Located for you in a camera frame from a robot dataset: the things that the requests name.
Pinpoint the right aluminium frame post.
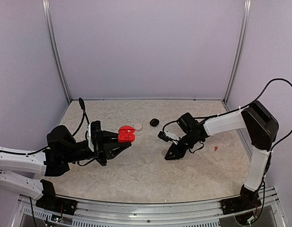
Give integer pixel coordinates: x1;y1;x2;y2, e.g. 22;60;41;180
223;0;252;104

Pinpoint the left aluminium frame post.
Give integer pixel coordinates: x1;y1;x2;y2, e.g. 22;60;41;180
42;0;72;105

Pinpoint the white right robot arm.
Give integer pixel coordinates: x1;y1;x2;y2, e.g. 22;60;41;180
158;101;279;210

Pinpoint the red round object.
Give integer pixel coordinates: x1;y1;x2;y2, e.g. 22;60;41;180
118;126;135;143

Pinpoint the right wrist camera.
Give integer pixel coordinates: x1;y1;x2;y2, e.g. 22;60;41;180
158;131;180;144

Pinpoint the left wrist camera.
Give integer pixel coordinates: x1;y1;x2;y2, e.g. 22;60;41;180
87;121;102;152

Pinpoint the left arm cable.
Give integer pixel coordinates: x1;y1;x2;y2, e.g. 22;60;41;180
71;97;91;137

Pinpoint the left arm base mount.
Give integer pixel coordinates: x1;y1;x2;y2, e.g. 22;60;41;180
36;195;77;216

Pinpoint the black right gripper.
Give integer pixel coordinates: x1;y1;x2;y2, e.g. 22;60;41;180
165;133;200;160

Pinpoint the pink round lid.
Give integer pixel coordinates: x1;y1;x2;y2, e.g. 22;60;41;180
133;123;143;131

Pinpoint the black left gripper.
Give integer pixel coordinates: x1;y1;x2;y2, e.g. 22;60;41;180
63;130;131;166

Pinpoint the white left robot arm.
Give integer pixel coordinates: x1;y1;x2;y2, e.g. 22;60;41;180
0;121;135;210

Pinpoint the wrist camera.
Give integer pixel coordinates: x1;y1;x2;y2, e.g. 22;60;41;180
158;131;180;144
87;121;102;152

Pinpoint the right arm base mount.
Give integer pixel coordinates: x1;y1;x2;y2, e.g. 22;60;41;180
220;194;262;215

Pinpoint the black earbud charging case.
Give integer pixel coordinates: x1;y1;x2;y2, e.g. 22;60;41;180
149;118;160;127

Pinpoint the front aluminium rail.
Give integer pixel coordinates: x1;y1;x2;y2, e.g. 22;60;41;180
17;186;283;227

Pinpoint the aluminium frame post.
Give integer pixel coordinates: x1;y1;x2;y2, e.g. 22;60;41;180
42;0;72;105
223;0;252;104

